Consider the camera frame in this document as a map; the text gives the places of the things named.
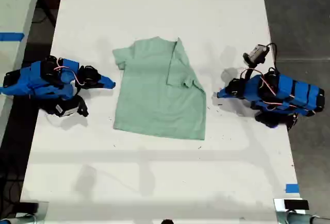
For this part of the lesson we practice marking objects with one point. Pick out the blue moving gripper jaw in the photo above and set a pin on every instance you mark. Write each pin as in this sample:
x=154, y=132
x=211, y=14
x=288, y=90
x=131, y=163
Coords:
x=227, y=95
x=103, y=86

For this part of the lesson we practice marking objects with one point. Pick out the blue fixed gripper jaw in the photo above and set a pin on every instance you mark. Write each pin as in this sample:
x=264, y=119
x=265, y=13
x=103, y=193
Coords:
x=225, y=90
x=107, y=79

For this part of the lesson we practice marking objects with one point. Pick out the pale green t-shirt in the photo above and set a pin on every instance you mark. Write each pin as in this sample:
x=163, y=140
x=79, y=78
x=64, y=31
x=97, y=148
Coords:
x=159, y=100

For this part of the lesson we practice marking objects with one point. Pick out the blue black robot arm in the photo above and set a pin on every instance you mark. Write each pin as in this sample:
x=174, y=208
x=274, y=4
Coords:
x=33, y=79
x=291, y=92

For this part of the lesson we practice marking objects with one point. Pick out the long blue tape strip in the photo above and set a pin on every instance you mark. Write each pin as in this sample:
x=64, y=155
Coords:
x=11, y=36

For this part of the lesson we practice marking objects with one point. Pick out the white side table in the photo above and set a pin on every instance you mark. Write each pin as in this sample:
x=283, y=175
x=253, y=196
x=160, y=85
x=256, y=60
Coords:
x=15, y=2

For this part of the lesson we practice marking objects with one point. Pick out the short blue tape strip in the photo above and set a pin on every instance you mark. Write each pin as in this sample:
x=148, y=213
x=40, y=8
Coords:
x=292, y=188

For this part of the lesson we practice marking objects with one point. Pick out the white plate under box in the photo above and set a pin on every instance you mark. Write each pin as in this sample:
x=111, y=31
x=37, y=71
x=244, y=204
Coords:
x=278, y=204

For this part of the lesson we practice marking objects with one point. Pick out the small black box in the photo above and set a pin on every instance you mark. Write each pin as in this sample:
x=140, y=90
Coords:
x=296, y=204
x=28, y=207

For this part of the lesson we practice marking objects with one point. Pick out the small dark round object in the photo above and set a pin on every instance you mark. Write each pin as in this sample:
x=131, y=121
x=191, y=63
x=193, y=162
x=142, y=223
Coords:
x=167, y=221

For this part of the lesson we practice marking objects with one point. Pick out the metal table clamp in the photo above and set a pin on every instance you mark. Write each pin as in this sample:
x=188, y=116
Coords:
x=42, y=212
x=296, y=217

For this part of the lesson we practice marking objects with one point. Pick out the short black camera stalk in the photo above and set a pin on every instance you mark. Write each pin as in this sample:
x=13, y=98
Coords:
x=77, y=92

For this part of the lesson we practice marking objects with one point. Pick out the curved black camera stalk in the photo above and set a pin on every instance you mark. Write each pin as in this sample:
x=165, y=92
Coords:
x=248, y=71

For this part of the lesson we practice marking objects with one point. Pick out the black camera box white label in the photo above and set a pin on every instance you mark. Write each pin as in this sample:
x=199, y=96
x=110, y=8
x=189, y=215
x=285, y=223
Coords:
x=65, y=108

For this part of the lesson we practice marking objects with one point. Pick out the grey camera box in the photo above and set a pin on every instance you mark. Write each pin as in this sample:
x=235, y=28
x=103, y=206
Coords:
x=256, y=53

